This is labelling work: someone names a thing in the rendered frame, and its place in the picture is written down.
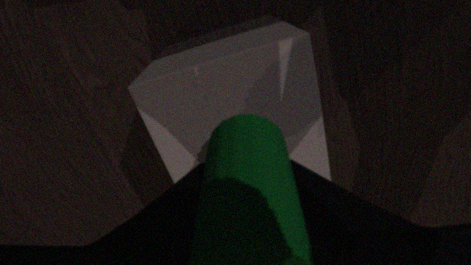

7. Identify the green marker cap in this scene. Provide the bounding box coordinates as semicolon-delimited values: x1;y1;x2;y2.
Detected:
188;114;315;265

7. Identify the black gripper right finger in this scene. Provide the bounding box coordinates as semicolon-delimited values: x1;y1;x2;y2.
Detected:
290;160;471;265

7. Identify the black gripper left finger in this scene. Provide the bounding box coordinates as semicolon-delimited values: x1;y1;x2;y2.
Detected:
0;163;205;265

